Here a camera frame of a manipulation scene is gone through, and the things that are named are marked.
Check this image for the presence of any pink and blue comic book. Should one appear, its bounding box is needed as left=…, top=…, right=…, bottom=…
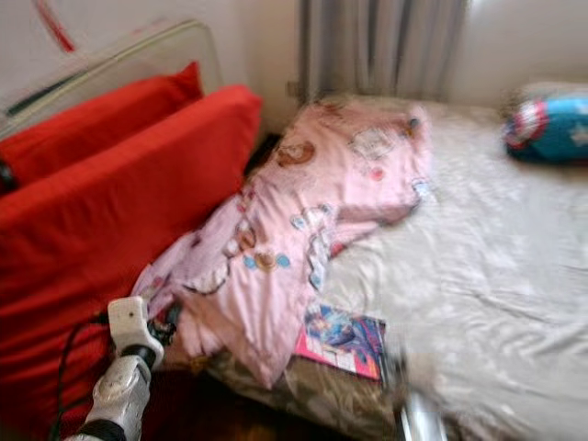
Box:
left=294, top=301, right=389, bottom=382

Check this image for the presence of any pink cartoon print blanket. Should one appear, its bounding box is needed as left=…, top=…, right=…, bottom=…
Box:
left=133, top=96, right=435, bottom=391

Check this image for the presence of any large red cushion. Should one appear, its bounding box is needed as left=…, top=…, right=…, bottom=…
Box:
left=0, top=85, right=263, bottom=441

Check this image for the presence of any bed with beige floral sheet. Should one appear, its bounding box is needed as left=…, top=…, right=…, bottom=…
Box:
left=202, top=96, right=588, bottom=441

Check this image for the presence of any small red cushion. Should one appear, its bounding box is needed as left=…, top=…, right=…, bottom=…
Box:
left=0, top=61, right=205, bottom=171

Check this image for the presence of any blue red star shield pillow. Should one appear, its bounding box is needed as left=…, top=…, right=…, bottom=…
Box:
left=503, top=85, right=588, bottom=166

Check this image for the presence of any thin red strip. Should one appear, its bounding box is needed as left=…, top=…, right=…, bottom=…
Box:
left=33, top=0, right=76, bottom=52

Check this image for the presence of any grey curtain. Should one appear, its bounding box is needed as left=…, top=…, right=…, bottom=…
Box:
left=296, top=0, right=469, bottom=104

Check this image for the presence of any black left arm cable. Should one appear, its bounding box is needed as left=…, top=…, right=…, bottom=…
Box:
left=52, top=312, right=111, bottom=441

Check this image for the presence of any beige padded board with rail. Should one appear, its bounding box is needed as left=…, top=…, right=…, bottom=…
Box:
left=0, top=18, right=223, bottom=139

